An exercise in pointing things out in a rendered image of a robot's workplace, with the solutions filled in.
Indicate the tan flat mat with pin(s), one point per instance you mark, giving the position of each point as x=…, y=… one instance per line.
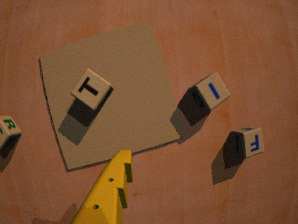
x=141, y=111

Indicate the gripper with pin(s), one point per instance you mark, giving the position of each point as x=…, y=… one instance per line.
x=105, y=202

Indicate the beige letter block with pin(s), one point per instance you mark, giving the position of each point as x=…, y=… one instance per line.
x=9, y=132
x=92, y=90
x=209, y=92
x=247, y=141

